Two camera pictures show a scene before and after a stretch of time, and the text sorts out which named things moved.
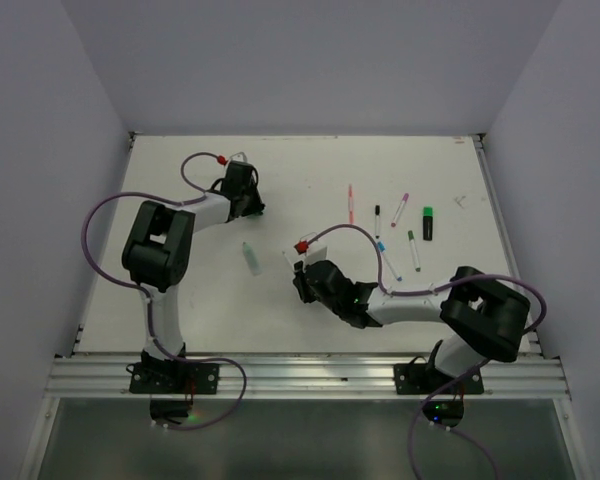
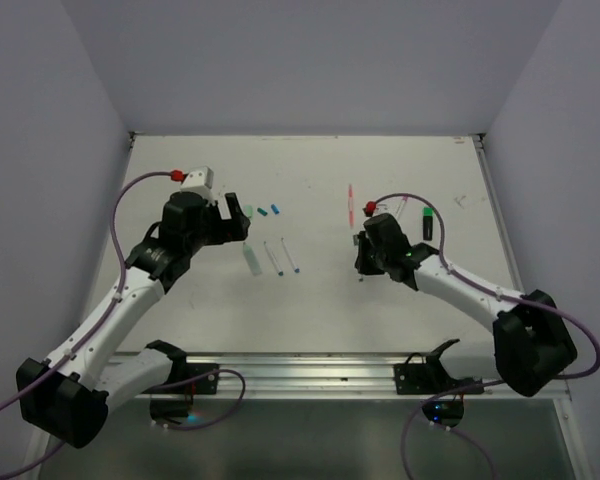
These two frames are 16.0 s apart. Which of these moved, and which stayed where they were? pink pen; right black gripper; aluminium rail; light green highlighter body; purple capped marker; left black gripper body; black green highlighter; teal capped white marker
Moved: teal capped white marker; right black gripper; left black gripper body
Stayed: aluminium rail; pink pen; purple capped marker; black green highlighter; light green highlighter body
